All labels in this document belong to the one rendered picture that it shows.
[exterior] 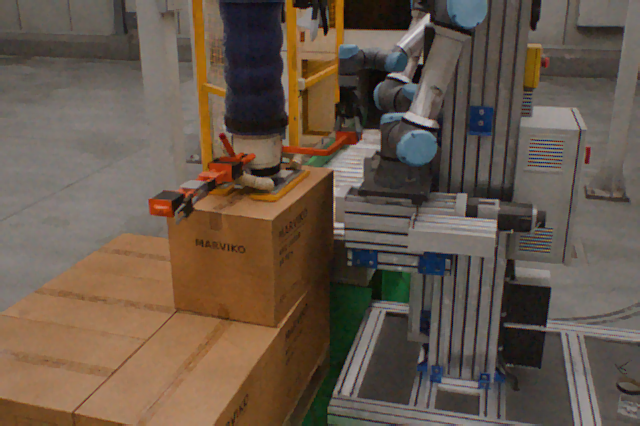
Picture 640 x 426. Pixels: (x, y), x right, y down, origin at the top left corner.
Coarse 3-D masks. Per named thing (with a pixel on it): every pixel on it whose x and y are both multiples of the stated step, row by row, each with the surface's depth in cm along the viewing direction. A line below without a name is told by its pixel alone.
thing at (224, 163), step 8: (216, 160) 226; (224, 160) 227; (232, 160) 226; (240, 160) 225; (216, 168) 220; (224, 168) 219; (232, 168) 219; (240, 168) 225; (232, 176) 220; (240, 176) 224
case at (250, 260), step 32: (288, 192) 241; (320, 192) 257; (192, 224) 228; (224, 224) 223; (256, 224) 219; (288, 224) 230; (320, 224) 261; (192, 256) 232; (224, 256) 227; (256, 256) 223; (288, 256) 234; (320, 256) 266; (192, 288) 237; (224, 288) 232; (256, 288) 227; (288, 288) 237; (256, 320) 231
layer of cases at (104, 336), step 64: (128, 256) 285; (0, 320) 235; (64, 320) 235; (128, 320) 235; (192, 320) 235; (320, 320) 280; (0, 384) 199; (64, 384) 199; (128, 384) 199; (192, 384) 199; (256, 384) 212
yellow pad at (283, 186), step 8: (288, 168) 251; (296, 176) 251; (304, 176) 255; (280, 184) 241; (288, 184) 243; (256, 192) 235; (264, 192) 234; (272, 192) 234; (280, 192) 235; (272, 200) 231
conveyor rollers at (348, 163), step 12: (372, 132) 489; (360, 144) 457; (372, 144) 462; (336, 156) 433; (348, 156) 432; (360, 156) 430; (336, 168) 407; (348, 168) 406; (360, 168) 405; (336, 180) 384; (348, 180) 388; (360, 180) 386; (336, 192) 364; (336, 228) 319
